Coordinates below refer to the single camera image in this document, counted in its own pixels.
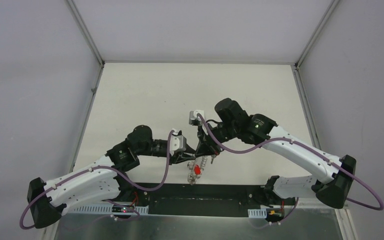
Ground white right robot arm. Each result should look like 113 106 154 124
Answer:
189 98 357 209

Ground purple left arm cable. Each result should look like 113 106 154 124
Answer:
19 129 176 230

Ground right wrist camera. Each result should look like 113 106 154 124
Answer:
188 109 205 126

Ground red key tag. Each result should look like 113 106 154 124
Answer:
193 165 202 176

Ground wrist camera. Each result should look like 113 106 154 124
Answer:
188 109 205 126
168 135 187 156

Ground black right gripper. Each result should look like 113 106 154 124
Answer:
194 122 238 158

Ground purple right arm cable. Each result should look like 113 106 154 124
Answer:
195 113 384 230

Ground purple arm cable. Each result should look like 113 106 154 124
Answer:
195 113 384 230
19 129 176 230

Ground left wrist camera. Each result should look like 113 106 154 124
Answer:
168 135 187 156

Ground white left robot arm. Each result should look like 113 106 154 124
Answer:
19 125 195 230

